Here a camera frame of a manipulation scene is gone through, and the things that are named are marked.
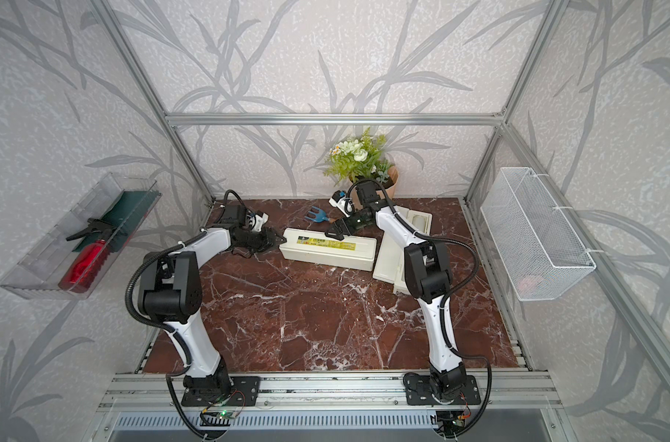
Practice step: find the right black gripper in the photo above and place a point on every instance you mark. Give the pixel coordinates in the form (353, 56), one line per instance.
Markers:
(341, 222)

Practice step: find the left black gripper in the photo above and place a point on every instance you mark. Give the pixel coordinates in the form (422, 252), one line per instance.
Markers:
(268, 242)

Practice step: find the cream wrap dispenser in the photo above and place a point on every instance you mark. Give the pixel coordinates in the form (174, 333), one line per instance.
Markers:
(390, 259)
(315, 247)

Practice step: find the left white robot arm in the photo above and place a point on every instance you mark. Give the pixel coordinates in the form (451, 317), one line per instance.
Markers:
(166, 291)

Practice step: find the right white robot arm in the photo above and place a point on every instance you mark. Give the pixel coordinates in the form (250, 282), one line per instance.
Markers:
(427, 274)

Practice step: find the potted artificial flower plant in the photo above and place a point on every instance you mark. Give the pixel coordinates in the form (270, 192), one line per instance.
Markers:
(362, 157)

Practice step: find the blue garden hand rake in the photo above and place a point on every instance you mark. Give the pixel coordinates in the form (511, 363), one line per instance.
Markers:
(318, 215)

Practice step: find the green cloth in tray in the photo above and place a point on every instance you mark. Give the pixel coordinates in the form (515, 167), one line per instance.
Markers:
(126, 214)

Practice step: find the red spray bottle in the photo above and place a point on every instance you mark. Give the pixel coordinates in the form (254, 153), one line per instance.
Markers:
(85, 268)

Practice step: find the pink item in basket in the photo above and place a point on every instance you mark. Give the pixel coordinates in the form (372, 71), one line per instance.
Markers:
(527, 285)

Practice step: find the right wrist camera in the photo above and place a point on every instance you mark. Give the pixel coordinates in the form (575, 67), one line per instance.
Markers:
(343, 202)

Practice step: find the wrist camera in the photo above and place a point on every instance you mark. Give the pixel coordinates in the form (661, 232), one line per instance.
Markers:
(343, 202)
(257, 221)

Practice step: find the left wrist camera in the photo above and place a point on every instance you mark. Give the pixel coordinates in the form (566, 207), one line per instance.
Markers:
(257, 221)

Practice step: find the clear plastic wall tray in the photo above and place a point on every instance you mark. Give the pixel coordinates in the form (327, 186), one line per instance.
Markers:
(70, 260)

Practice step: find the white wire mesh basket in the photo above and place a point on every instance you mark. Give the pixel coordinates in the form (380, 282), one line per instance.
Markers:
(533, 235)

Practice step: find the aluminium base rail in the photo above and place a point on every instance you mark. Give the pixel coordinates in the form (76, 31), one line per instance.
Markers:
(323, 401)

